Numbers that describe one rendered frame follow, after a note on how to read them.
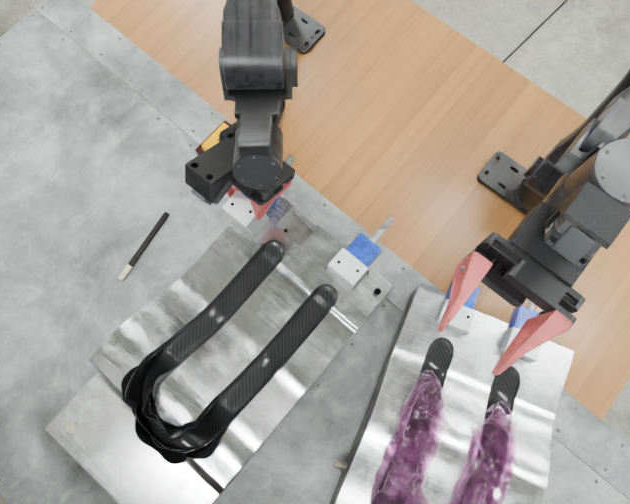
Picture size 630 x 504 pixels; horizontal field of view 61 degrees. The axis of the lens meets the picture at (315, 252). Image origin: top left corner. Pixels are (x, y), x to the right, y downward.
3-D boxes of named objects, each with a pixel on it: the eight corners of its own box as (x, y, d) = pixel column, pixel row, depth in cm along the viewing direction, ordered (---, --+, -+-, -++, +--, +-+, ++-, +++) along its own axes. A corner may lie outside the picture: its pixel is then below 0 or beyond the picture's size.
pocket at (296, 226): (294, 212, 90) (293, 204, 86) (318, 232, 89) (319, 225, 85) (276, 232, 89) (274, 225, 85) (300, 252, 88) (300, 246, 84)
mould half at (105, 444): (271, 202, 96) (265, 172, 83) (385, 296, 92) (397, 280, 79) (62, 426, 86) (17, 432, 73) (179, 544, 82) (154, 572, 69)
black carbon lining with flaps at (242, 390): (271, 237, 87) (266, 218, 78) (347, 301, 84) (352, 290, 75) (114, 407, 80) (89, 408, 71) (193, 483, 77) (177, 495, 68)
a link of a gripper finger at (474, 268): (493, 363, 47) (553, 281, 48) (427, 311, 48) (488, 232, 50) (472, 365, 54) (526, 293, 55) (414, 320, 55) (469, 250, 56)
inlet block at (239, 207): (284, 155, 87) (277, 141, 82) (307, 172, 86) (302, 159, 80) (231, 217, 86) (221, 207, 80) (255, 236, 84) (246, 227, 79)
